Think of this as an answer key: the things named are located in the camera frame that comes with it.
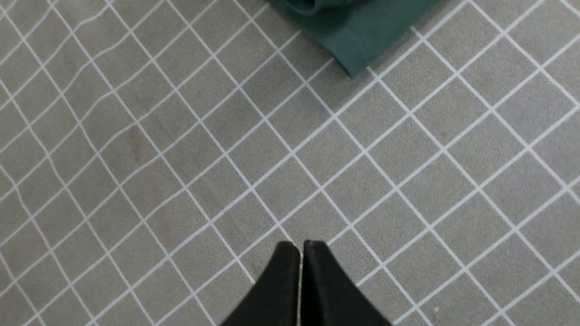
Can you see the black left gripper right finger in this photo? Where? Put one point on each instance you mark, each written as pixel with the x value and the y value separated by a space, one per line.
pixel 329 297

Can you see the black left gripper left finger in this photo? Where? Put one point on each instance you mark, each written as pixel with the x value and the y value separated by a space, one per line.
pixel 273 299

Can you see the green long sleeve shirt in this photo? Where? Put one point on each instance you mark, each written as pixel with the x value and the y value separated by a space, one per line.
pixel 354 32

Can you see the beige grid tablecloth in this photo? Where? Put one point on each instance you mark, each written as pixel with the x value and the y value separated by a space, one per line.
pixel 154 152

